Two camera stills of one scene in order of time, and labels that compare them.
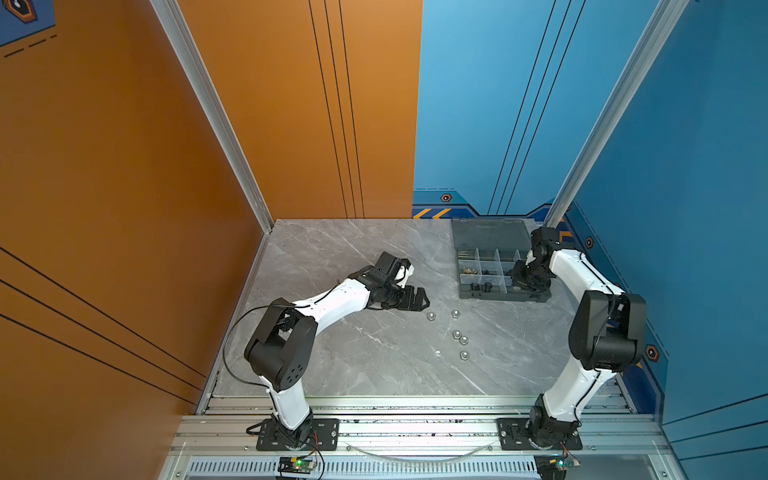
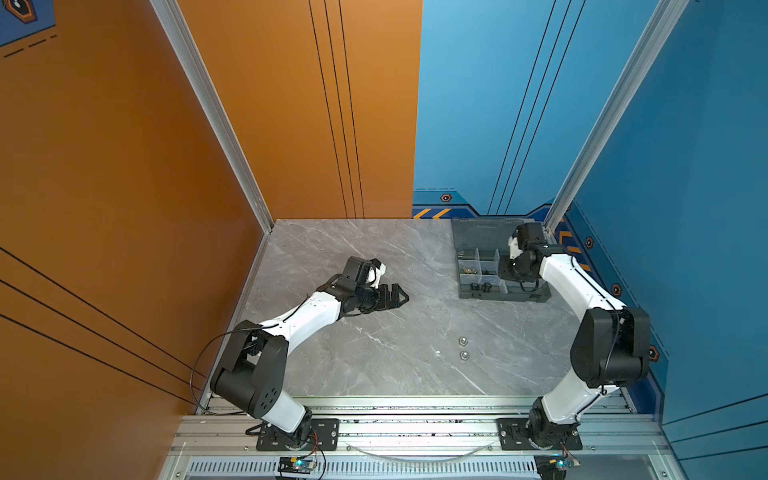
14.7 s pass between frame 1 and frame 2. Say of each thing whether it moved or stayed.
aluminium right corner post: stayed
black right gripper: moved
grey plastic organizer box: stayed
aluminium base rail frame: stayed
